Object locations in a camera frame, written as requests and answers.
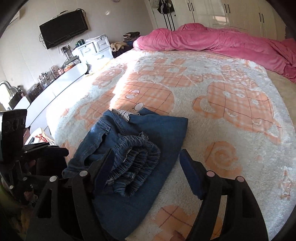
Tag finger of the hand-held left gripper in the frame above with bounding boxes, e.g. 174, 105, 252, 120
28, 146, 70, 161
21, 142, 52, 152

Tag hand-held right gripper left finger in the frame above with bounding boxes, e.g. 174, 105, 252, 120
25, 148, 116, 241

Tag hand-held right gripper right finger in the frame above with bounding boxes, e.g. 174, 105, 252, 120
179, 149, 270, 241

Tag white curved bed footboard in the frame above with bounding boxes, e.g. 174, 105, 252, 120
25, 63, 89, 128

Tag cluttered side desk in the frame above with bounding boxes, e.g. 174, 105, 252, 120
0, 58, 81, 111

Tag white orange plush blanket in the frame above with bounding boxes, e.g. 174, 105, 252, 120
46, 50, 296, 241

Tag white drawer chest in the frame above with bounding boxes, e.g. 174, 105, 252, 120
72, 34, 114, 68

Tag pile of clothes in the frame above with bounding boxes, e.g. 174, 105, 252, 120
110, 31, 141, 53

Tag beige bed sheet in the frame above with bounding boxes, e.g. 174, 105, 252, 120
265, 69, 296, 116

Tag pink duvet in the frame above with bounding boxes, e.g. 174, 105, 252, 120
133, 23, 296, 79

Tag white door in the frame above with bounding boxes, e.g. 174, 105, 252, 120
144, 0, 179, 31

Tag white wardrobe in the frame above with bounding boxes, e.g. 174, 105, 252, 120
172, 0, 288, 40

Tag black striped hanging bag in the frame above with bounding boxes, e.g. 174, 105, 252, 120
157, 0, 175, 15

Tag black wall television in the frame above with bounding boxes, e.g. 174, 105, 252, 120
39, 9, 89, 50

